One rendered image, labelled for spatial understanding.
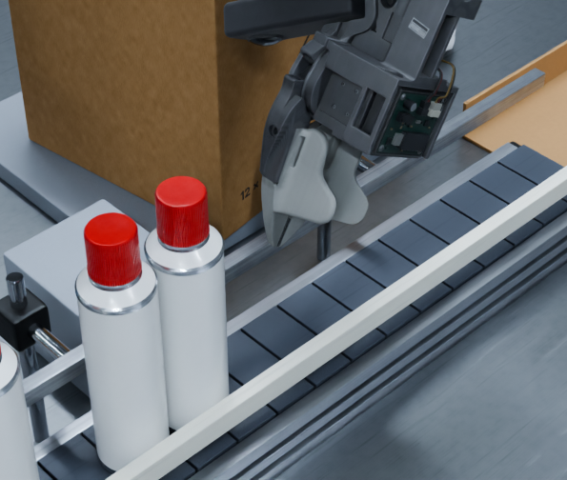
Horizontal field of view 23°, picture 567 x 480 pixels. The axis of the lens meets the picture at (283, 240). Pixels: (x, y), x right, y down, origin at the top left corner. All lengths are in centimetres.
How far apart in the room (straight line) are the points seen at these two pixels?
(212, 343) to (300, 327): 15
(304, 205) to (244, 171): 26
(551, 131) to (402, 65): 50
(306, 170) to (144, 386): 18
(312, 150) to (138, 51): 27
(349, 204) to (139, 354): 18
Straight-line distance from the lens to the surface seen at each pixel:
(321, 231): 118
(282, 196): 93
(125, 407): 92
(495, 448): 107
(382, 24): 90
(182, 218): 87
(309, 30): 95
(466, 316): 112
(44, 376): 93
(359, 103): 88
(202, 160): 115
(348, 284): 111
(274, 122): 90
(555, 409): 110
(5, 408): 83
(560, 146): 135
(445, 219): 118
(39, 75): 126
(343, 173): 95
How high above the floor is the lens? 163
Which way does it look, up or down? 41 degrees down
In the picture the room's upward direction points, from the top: straight up
